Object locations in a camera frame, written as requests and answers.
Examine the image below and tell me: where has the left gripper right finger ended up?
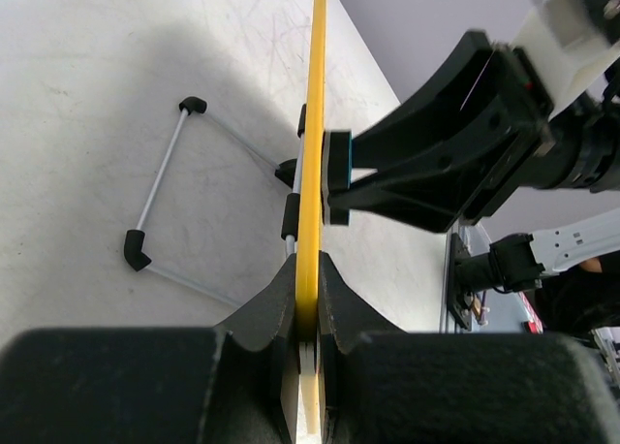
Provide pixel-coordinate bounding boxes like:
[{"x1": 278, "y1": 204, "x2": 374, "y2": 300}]
[{"x1": 318, "y1": 252, "x2": 410, "y2": 443}]

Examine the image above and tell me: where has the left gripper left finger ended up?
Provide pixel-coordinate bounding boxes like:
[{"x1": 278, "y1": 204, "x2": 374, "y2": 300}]
[{"x1": 212, "y1": 256, "x2": 298, "y2": 443}]

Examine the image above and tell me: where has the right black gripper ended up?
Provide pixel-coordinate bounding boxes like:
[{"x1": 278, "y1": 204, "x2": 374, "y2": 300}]
[{"x1": 327, "y1": 30, "x2": 553, "y2": 233}]

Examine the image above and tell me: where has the yellow framed whiteboard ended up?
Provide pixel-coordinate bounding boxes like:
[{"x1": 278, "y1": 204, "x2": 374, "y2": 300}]
[{"x1": 295, "y1": 0, "x2": 327, "y2": 434}]

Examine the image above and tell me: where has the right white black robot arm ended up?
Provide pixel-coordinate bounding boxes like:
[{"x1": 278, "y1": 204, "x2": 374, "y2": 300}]
[{"x1": 322, "y1": 0, "x2": 619, "y2": 233}]

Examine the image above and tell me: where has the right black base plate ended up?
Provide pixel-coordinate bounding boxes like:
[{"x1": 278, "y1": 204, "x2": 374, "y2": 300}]
[{"x1": 445, "y1": 233, "x2": 472, "y2": 332}]

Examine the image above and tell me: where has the metal wire whiteboard stand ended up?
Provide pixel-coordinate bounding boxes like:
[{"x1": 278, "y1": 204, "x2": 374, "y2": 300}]
[{"x1": 122, "y1": 96, "x2": 301, "y2": 309}]

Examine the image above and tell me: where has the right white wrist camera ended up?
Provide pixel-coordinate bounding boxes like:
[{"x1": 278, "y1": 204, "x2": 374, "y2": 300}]
[{"x1": 512, "y1": 0, "x2": 619, "y2": 117}]

